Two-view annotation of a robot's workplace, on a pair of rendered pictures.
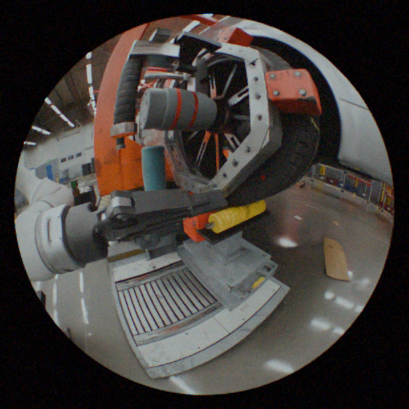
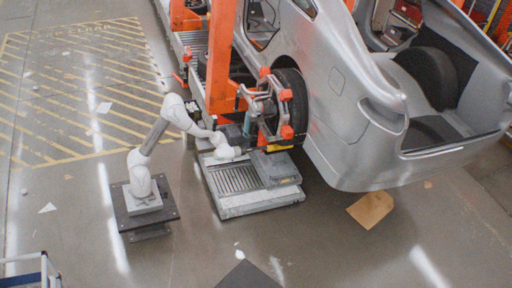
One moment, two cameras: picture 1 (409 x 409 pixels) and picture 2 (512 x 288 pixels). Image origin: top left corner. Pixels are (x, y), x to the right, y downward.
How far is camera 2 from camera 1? 276 cm
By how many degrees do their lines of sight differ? 19
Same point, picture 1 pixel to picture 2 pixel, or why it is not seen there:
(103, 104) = (217, 65)
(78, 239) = (243, 152)
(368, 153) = (308, 151)
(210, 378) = (246, 224)
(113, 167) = (222, 102)
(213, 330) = (256, 197)
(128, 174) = (230, 106)
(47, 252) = (236, 154)
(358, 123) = (308, 142)
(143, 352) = (222, 202)
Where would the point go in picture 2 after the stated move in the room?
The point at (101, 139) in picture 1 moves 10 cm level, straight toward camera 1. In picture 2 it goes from (216, 86) to (220, 92)
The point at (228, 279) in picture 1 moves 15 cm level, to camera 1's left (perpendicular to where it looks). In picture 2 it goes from (270, 172) to (254, 168)
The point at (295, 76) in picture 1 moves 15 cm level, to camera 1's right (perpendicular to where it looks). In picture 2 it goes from (283, 132) to (302, 138)
